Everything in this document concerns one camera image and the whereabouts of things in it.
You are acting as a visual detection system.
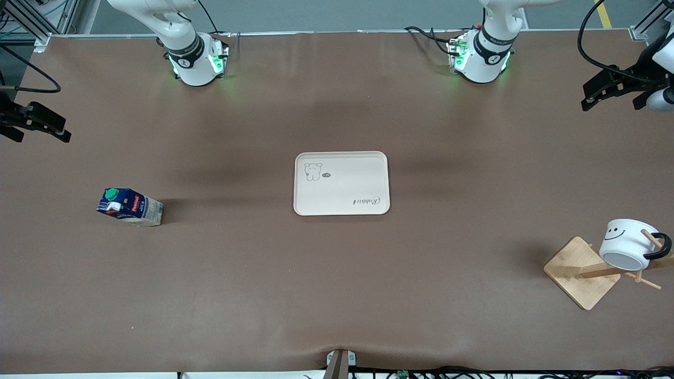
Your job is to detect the blue white milk carton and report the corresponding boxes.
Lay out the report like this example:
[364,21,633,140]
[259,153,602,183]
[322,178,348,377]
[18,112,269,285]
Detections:
[96,187,164,227]

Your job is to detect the cream tray with rabbit print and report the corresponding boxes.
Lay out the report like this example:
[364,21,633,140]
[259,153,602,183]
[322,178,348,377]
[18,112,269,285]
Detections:
[293,151,391,216]

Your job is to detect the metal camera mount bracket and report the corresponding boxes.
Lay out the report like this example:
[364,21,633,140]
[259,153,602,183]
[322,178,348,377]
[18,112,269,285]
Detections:
[324,348,358,379]

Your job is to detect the aluminium frame corner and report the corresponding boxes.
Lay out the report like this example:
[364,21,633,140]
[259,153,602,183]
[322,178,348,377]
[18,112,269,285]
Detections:
[629,0,674,43]

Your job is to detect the black right arm base cable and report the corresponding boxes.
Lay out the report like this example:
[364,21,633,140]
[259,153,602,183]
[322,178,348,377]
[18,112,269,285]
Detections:
[197,0,233,38]

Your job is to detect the black left arm base cables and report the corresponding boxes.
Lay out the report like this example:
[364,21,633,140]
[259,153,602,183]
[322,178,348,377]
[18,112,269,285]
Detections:
[404,25,457,56]

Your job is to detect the wooden mug stand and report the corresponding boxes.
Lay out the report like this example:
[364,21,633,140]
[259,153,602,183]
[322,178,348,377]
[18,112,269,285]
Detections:
[543,230,674,311]

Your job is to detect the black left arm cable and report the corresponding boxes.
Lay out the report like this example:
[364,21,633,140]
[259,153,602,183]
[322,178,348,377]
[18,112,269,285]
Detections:
[577,0,656,85]

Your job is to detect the white smiley cup black handle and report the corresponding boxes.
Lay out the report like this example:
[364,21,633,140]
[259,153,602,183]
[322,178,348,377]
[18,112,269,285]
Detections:
[599,218,673,272]

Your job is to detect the aluminium frame with dark bars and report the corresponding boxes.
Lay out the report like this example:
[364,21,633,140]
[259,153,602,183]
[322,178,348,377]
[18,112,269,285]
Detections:
[0,0,80,54]

